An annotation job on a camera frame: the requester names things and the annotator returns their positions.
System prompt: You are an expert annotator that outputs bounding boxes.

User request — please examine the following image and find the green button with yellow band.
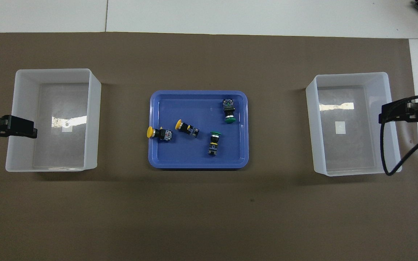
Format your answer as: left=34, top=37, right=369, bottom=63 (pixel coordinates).
left=208, top=132, right=222, bottom=156

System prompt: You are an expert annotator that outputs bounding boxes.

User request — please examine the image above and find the translucent white plastic box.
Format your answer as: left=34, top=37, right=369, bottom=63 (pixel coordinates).
left=306, top=72, right=402, bottom=177
left=5, top=69, right=102, bottom=172

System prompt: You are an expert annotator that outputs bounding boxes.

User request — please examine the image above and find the yellow push button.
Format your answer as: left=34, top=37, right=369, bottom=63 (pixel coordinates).
left=175, top=119, right=200, bottom=138
left=147, top=126, right=173, bottom=142

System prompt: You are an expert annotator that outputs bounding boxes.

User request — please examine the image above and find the brown paper mat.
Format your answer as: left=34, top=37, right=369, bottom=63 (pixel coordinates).
left=0, top=32, right=418, bottom=261

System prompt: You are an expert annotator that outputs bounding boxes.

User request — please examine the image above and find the blue plastic tray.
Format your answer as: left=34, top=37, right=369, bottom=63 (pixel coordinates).
left=148, top=90, right=250, bottom=170

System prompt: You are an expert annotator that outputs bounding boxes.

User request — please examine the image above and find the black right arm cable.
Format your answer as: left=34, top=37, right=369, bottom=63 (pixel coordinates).
left=381, top=94, right=418, bottom=176

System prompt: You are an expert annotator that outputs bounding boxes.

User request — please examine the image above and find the green push button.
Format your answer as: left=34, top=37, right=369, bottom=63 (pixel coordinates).
left=222, top=99, right=236, bottom=124

